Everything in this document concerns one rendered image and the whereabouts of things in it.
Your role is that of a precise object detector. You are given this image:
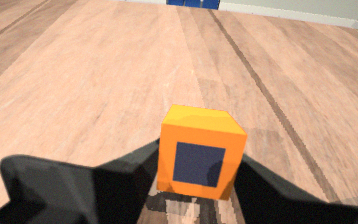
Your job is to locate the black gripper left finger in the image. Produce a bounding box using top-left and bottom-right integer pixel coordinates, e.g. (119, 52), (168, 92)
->
(0, 138), (160, 224)

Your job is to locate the orange block with dark blue square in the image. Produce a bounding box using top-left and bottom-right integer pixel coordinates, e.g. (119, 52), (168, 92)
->
(156, 104), (247, 201)

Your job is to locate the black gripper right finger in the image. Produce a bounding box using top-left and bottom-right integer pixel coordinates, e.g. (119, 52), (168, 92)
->
(233, 153), (358, 224)

